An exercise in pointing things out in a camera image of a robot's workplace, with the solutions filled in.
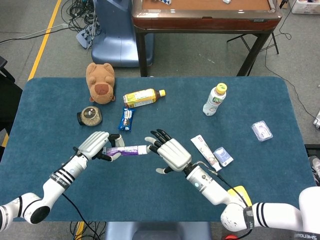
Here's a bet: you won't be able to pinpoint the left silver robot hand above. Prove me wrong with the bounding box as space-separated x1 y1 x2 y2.
77 131 125 163

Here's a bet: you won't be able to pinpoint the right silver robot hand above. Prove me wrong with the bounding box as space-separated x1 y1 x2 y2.
144 128 193 175

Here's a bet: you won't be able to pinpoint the purple toothpaste tube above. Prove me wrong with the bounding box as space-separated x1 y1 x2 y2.
102 144 148 157

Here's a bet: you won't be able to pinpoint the white floral toothpaste tube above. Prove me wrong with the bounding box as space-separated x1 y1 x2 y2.
190 134 223 173

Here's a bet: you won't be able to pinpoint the blue cloth-covered table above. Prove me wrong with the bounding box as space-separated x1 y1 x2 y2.
0 76 317 223

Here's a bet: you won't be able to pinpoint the white drink bottle yellow cap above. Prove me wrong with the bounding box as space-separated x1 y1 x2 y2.
202 82 228 117

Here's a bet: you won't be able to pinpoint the glass seed jar black lid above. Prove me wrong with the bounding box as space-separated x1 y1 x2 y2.
76 105 103 127

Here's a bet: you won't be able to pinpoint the blue cookie snack packet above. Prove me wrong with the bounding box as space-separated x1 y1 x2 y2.
117 106 137 132

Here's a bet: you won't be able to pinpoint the small purple white packet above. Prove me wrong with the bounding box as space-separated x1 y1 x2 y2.
212 147 234 168

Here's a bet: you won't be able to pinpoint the brown plush capybara toy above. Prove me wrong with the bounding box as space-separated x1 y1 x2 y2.
85 62 117 105

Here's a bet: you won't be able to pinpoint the yellow label tea bottle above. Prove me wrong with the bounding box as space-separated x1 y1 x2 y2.
122 88 167 109

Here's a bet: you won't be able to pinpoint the yellow plastic box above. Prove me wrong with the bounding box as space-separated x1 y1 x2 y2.
226 185 252 207

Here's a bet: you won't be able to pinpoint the grey blue robot torso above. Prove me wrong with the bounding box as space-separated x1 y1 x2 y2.
104 221 212 240

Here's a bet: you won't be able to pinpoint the clear plastic card case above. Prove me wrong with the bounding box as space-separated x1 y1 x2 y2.
251 120 274 143

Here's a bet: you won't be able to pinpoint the black chair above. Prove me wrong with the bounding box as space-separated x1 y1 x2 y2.
0 56 23 161

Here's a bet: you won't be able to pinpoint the blue power strip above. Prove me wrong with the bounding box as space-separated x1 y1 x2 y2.
75 23 101 50

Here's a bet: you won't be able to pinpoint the brown mahjong table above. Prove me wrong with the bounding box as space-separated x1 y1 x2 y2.
131 0 283 77

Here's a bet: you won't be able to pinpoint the grey sneaker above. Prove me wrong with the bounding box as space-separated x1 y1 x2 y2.
308 155 320 187

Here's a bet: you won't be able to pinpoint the white storage box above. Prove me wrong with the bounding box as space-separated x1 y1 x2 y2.
291 0 320 15

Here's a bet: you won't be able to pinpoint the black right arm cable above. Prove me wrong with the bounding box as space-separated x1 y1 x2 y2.
197 161 253 208

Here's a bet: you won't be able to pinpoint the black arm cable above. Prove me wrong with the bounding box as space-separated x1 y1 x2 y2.
197 161 253 208
61 192 101 240

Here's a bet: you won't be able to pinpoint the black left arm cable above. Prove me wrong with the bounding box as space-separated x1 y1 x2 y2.
61 192 101 240

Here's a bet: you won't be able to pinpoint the black cables under table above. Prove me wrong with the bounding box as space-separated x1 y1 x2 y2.
69 221 107 240

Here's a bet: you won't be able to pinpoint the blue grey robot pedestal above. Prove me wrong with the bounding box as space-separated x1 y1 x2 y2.
91 0 155 68

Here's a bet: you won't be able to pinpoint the tangled black floor cables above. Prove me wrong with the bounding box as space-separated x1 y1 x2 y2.
61 0 102 38

